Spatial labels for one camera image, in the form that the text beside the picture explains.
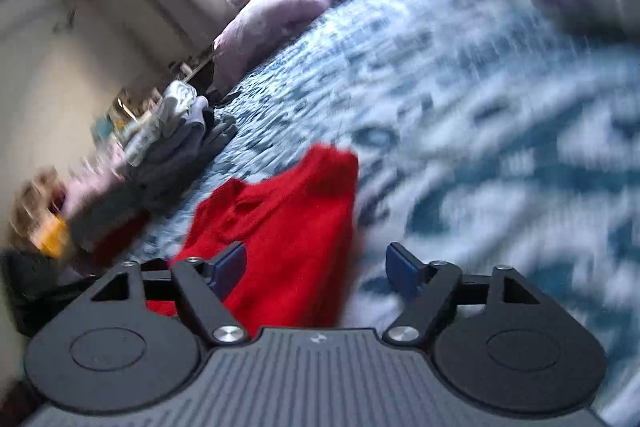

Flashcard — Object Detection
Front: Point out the grey folded clothes stack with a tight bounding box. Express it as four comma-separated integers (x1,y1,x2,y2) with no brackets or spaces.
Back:
62,80,238,251

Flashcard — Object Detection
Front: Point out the blue white patterned quilt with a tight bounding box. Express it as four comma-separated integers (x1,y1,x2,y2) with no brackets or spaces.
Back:
129,0,639,426

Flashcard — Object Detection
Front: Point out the red knit sweater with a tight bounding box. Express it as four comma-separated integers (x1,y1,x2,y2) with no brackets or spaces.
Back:
170,145,358,335

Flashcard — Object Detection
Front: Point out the pink pillow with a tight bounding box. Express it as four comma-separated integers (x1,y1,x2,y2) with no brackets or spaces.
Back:
213,0,333,94

